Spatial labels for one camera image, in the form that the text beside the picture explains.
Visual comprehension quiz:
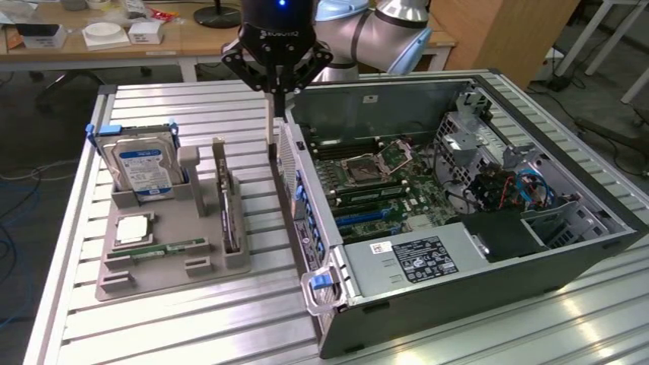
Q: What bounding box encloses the white table frame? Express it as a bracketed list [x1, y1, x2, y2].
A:
[553, 0, 649, 104]

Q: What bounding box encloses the grey case latch handle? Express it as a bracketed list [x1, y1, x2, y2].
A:
[300, 265, 349, 316]

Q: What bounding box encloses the red wire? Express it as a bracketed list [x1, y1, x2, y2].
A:
[494, 173, 524, 209]

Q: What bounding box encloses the wooden desk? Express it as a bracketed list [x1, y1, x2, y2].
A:
[0, 0, 458, 83]

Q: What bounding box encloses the perforated metal drive cage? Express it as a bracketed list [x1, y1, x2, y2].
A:
[520, 200, 610, 252]

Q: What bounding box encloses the graphics card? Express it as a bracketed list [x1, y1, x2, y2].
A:
[210, 136, 245, 255]

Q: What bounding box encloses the black open PC case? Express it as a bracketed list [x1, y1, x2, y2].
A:
[266, 68, 649, 360]

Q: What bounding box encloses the loose green RAM stick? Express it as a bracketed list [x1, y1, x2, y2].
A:
[112, 238, 210, 256]

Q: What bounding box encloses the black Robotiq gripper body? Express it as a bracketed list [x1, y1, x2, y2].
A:
[237, 0, 318, 93]

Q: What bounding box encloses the white round holder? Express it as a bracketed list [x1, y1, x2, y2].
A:
[81, 21, 133, 52]

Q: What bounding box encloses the installed green RAM stick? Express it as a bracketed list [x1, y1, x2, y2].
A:
[333, 183, 409, 203]

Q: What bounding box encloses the blue wire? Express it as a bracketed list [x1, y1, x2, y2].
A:
[513, 170, 558, 209]

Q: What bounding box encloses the wooden cabinet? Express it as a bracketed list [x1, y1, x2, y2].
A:
[430, 0, 585, 83]

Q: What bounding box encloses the metal socket cover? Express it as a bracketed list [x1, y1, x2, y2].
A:
[377, 138, 416, 178]

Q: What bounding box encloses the grey power supply unit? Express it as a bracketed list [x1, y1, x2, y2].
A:
[336, 222, 490, 298]

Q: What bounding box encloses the silver CPU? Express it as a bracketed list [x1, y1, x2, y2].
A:
[114, 217, 153, 245]

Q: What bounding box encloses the white box with black top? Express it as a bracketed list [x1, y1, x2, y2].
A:
[15, 23, 69, 50]

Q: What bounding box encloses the CPU socket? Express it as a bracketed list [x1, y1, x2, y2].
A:
[341, 151, 392, 183]

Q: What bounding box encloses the grey parts rack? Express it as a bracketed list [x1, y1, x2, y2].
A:
[95, 137, 252, 302]

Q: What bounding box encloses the silver hard disk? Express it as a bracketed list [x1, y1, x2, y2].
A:
[100, 131, 180, 197]

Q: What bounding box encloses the green motherboard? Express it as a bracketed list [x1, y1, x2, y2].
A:
[304, 132, 464, 245]

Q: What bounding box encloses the blue expansion slot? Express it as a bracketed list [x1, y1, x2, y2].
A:
[332, 208, 397, 226]

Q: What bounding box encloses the small white labelled box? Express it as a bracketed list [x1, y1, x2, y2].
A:
[126, 21, 166, 45]

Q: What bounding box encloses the metal disk bay cage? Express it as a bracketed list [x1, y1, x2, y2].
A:
[434, 90, 514, 170]

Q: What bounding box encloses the blue disk caddy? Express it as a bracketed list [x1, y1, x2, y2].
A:
[84, 119, 184, 191]

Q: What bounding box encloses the black lamp base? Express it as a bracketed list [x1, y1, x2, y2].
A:
[193, 0, 242, 29]

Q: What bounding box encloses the blue floor cable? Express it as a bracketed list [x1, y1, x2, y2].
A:
[0, 177, 43, 332]

